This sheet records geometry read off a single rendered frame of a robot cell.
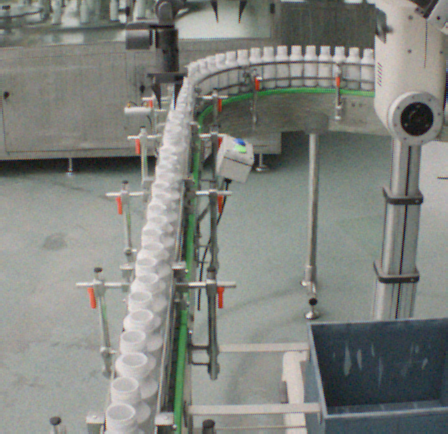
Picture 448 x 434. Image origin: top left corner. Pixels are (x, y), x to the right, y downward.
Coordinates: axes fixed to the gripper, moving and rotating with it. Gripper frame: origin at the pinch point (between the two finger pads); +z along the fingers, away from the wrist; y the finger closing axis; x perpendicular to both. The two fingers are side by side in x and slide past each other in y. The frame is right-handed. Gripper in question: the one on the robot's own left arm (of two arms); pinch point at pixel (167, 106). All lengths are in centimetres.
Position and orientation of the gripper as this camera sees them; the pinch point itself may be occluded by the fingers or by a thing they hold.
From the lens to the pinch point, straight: 188.0
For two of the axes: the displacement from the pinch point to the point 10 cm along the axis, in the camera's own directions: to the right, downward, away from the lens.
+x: -0.1, -3.9, 9.2
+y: 10.0, 0.0, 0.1
